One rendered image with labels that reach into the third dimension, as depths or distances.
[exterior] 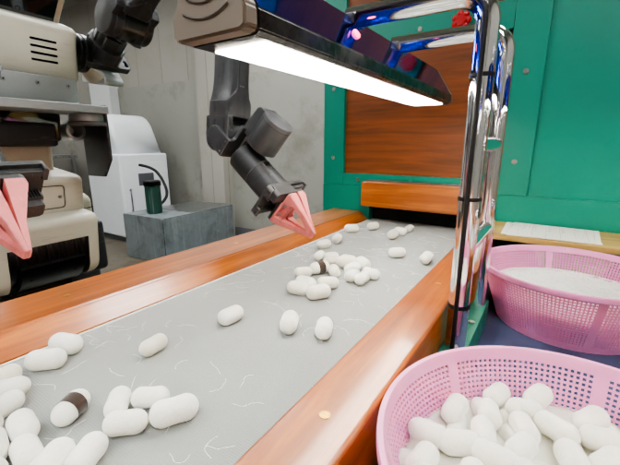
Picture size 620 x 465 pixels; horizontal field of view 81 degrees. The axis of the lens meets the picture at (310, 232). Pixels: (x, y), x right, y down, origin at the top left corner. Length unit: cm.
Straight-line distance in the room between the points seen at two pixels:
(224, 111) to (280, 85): 280
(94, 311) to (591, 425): 52
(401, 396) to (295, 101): 316
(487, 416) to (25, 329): 48
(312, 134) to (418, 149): 228
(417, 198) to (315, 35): 67
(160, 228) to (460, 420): 294
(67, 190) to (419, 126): 89
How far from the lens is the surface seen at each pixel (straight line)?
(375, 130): 110
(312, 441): 28
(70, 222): 100
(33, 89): 99
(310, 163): 329
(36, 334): 52
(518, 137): 100
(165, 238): 316
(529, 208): 100
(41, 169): 51
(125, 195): 398
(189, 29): 34
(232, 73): 72
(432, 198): 97
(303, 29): 36
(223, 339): 45
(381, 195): 102
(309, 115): 330
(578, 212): 101
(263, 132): 64
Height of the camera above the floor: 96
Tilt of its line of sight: 14 degrees down
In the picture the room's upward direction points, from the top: straight up
